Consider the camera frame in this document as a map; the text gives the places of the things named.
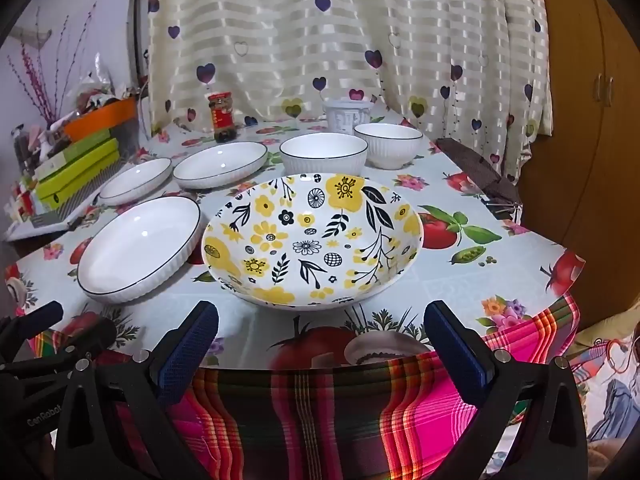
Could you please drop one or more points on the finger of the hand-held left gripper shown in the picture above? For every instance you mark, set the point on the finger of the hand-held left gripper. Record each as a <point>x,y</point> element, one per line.
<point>85,340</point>
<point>45,312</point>

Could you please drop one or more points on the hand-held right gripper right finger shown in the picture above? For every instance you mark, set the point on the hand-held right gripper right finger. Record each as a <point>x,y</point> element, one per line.
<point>455,350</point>

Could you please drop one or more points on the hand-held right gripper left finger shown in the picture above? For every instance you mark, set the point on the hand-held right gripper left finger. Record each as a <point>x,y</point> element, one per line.
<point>187,345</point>

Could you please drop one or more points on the white black-rimmed plate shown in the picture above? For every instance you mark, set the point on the white black-rimmed plate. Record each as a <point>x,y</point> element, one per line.
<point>220,162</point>
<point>135,250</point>
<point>135,180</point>

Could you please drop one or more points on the yellow floral plate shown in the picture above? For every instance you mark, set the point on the yellow floral plate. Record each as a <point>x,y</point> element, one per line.
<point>310,240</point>

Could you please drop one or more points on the white ribbed bowl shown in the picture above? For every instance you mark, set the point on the white ribbed bowl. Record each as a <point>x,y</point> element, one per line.
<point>387,140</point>
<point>322,152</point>

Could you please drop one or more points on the white flat board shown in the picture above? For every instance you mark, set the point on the white flat board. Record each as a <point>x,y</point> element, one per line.
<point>30,232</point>

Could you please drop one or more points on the fruit-print tablecloth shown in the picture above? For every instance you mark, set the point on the fruit-print tablecloth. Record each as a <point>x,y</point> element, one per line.
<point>450,260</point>

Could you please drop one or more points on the black striped box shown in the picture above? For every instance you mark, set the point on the black striped box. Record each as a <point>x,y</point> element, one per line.
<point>50,217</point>

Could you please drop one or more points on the lime green box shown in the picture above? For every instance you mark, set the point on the lime green box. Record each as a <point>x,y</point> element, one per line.
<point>85,175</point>

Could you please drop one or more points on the pink plaid cloth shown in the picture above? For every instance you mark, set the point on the pink plaid cloth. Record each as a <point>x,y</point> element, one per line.
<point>325,420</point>

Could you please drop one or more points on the pale green box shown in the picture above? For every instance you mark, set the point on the pale green box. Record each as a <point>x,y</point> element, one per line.
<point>70,157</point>

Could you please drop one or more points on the printed blanket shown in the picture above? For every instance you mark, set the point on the printed blanket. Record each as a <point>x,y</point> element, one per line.
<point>610,385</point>

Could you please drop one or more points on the dark glass jar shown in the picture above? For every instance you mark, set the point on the dark glass jar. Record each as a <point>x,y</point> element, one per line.
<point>22,150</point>

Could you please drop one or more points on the brown dotted cloth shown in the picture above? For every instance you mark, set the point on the brown dotted cloth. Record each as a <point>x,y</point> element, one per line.
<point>475,165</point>

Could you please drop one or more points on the orange box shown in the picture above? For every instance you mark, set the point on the orange box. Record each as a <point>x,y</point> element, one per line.
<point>100,117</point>

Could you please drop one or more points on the pink flower branches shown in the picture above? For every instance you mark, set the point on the pink flower branches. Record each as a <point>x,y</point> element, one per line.
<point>45,85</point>

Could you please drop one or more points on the red-lidded sauce jar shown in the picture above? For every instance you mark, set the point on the red-lidded sauce jar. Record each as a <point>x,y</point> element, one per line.
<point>222,115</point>

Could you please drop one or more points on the pile of plastic packets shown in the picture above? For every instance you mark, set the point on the pile of plastic packets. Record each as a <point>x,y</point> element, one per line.
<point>102,85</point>

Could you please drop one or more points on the wooden wardrobe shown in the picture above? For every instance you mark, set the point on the wooden wardrobe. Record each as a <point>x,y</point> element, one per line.
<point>590,135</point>

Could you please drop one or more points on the white plastic tub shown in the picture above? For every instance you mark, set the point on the white plastic tub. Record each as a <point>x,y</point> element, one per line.
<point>345,112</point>

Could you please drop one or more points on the cream heart-print curtain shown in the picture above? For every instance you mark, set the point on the cream heart-print curtain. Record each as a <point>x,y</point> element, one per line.
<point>325,35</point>

